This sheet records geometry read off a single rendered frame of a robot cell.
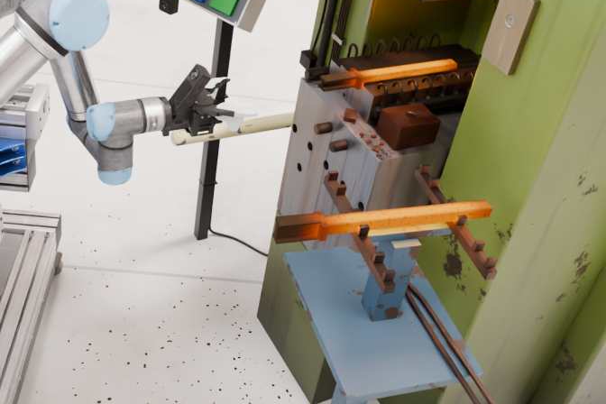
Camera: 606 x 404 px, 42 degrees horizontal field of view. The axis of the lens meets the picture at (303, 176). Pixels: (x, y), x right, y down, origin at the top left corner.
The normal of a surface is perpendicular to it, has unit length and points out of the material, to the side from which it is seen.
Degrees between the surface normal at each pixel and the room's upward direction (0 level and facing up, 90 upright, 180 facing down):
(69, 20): 85
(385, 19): 90
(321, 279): 0
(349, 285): 0
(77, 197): 0
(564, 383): 90
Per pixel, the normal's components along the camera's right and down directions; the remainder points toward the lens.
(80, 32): 0.68, 0.47
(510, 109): -0.87, 0.18
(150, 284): 0.16, -0.79
